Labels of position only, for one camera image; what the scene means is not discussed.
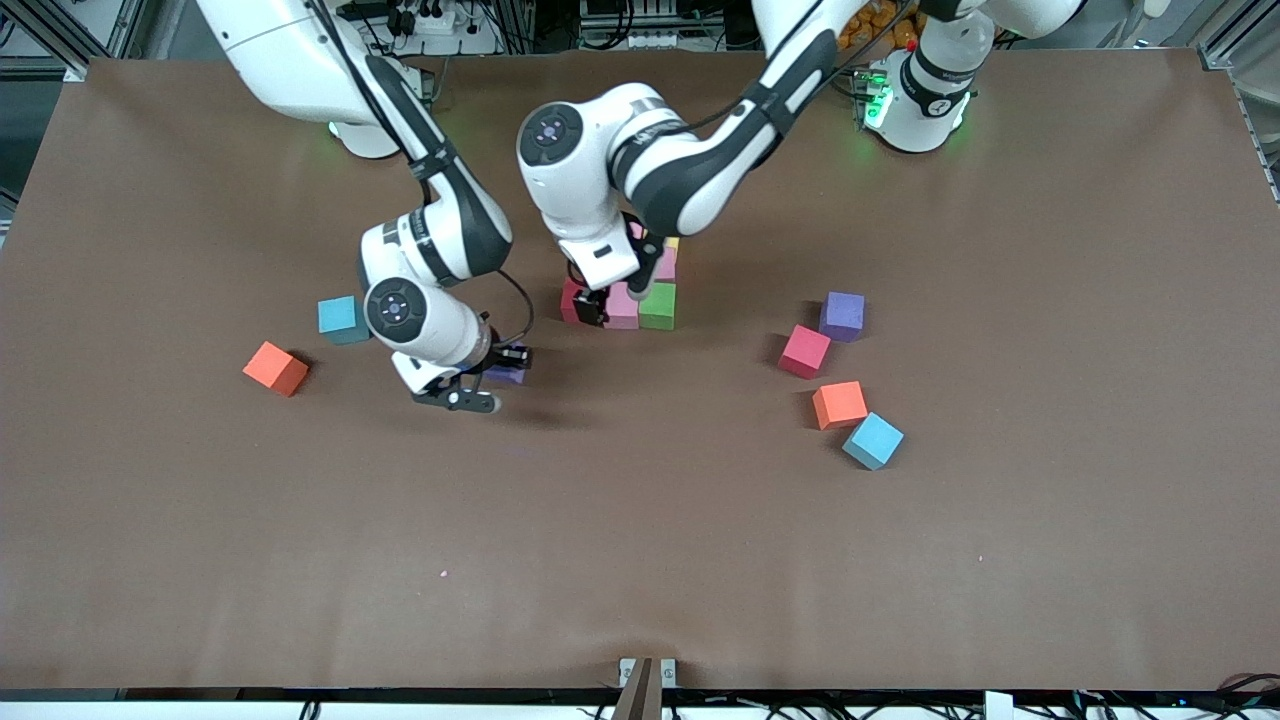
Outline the metal equipment rack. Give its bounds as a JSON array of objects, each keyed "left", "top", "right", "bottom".
[{"left": 578, "top": 0, "right": 726, "bottom": 53}]

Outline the bag of orange items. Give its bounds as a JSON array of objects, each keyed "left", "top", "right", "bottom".
[{"left": 840, "top": 0, "right": 926, "bottom": 53}]

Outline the orange foam cube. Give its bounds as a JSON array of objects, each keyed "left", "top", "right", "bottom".
[
  {"left": 811, "top": 381, "right": 869, "bottom": 432},
  {"left": 242, "top": 341, "right": 310, "bottom": 398}
]

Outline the small metal bracket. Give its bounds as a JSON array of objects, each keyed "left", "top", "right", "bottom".
[{"left": 619, "top": 657, "right": 677, "bottom": 689}]

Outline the dark cable bundle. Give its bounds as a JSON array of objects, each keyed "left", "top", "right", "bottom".
[{"left": 1215, "top": 672, "right": 1280, "bottom": 701}]

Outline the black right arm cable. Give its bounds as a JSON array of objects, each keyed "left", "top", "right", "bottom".
[{"left": 305, "top": 0, "right": 535, "bottom": 349}]

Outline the brown table mat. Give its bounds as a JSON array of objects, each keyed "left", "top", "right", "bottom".
[{"left": 0, "top": 50, "right": 1280, "bottom": 693}]

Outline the green foam cube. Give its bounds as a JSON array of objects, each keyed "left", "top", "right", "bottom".
[{"left": 638, "top": 282, "right": 678, "bottom": 331}]

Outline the cyan foam cube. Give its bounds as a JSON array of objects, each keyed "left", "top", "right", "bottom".
[
  {"left": 317, "top": 295, "right": 369, "bottom": 346},
  {"left": 842, "top": 412, "right": 905, "bottom": 471}
]

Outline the aluminium frame profile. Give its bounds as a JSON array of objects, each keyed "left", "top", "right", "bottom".
[
  {"left": 0, "top": 0, "right": 131, "bottom": 83},
  {"left": 1195, "top": 0, "right": 1280, "bottom": 71}
]

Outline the brown upright post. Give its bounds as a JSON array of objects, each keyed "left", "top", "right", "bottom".
[{"left": 612, "top": 658, "right": 665, "bottom": 720}]

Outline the white power strip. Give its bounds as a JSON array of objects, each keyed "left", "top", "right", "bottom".
[{"left": 385, "top": 0, "right": 456, "bottom": 36}]

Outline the red-pink foam cube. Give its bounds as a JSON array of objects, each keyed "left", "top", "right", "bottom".
[
  {"left": 560, "top": 278, "right": 601, "bottom": 327},
  {"left": 778, "top": 324, "right": 833, "bottom": 380}
]

